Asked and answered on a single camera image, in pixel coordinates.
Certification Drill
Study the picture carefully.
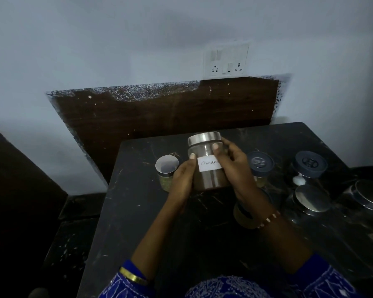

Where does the coriander powder jar grey lid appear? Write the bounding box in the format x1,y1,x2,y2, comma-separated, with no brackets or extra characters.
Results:
233,195,273,229

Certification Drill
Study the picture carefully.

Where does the pink beaded bracelet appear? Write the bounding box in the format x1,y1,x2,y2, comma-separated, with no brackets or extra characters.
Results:
256,210,281,229

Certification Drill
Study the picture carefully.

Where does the gold bangle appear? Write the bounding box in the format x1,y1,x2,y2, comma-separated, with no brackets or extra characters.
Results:
119,267,150,286

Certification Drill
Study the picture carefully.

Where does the green fennel jar silver lid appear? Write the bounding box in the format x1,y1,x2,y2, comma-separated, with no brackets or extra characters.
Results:
155,155,180,193

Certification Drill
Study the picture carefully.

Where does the person's left forearm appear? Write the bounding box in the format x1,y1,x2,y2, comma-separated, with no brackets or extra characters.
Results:
131,200,184,281

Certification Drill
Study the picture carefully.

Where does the white wall socket plate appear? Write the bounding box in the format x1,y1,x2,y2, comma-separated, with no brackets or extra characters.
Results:
202,43,250,80

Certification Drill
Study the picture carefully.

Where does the person's right hand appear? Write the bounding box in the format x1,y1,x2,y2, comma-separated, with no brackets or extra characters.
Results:
212,138,273,221

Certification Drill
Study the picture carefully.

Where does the garam masala jar grey lid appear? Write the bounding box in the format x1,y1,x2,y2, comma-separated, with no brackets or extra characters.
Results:
247,151,275,188

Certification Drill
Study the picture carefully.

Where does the person's left hand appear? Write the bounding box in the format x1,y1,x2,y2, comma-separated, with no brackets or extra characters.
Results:
167,153,198,211

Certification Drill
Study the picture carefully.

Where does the cloves jar silver lid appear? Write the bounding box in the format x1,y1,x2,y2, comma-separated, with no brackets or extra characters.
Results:
337,179,373,214

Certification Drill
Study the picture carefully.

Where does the black pepper jar grey lid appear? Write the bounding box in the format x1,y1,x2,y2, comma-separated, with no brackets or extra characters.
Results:
291,150,329,187

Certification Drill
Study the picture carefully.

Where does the person's right forearm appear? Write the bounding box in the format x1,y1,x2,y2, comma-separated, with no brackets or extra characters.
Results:
252,207,313,274

